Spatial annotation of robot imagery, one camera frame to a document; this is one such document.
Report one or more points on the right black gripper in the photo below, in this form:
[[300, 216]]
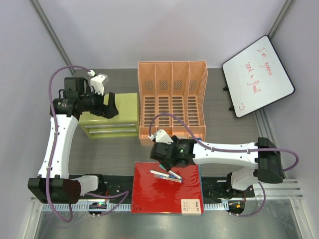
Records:
[[168, 166]]

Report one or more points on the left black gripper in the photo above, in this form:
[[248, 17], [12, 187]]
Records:
[[107, 111]]

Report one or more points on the green metal drawer cabinet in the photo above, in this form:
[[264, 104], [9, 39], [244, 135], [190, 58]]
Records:
[[125, 124]]

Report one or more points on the teal capped white pen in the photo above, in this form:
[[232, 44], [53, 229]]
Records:
[[171, 173]]

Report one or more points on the orange plastic file organizer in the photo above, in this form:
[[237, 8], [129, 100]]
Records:
[[171, 91]]

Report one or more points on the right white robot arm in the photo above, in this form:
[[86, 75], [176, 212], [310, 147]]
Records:
[[258, 161]]

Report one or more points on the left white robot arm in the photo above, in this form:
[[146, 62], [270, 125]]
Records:
[[78, 96]]

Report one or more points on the blue tipped white pen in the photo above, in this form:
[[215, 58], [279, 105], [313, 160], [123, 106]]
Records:
[[168, 178]]

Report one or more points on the white marker pen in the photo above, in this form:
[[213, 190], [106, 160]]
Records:
[[159, 173]]

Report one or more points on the red A4 folder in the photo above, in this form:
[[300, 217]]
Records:
[[176, 207]]

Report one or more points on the small whiteboard with writing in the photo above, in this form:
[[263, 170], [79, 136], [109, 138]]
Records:
[[256, 77]]

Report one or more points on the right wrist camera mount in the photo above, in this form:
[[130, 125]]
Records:
[[161, 136]]

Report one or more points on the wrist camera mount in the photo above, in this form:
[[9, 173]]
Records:
[[161, 136], [98, 82]]

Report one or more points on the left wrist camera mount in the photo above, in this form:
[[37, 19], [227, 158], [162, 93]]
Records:
[[98, 82]]

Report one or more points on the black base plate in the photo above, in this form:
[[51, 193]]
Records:
[[119, 185]]

